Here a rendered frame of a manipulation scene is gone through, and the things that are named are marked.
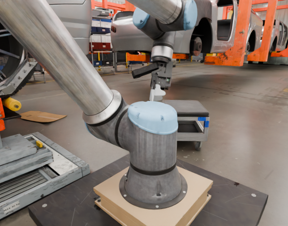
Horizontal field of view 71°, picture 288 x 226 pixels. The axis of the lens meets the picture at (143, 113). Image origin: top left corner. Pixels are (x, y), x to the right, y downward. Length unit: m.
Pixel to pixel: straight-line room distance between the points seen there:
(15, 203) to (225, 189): 1.01
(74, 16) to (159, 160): 1.58
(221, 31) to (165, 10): 7.41
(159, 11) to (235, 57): 3.46
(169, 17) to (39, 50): 0.38
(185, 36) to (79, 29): 1.90
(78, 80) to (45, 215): 0.45
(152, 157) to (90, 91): 0.26
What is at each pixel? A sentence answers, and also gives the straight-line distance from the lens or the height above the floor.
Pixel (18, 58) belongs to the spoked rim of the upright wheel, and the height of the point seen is 0.75.
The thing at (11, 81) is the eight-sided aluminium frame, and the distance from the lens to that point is 1.26.
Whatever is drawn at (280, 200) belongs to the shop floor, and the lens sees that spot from 1.44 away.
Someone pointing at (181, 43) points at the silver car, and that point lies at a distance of 3.37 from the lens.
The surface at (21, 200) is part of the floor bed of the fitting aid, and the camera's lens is 1.30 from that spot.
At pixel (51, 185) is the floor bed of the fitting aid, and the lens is 1.33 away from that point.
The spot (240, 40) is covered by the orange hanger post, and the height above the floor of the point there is 0.95.
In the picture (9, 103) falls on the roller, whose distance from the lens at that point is 1.30.
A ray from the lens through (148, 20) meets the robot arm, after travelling 0.78.
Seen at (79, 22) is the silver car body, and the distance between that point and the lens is 1.97.
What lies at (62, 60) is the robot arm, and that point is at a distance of 0.55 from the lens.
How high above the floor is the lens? 0.80
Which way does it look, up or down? 18 degrees down
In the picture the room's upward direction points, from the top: straight up
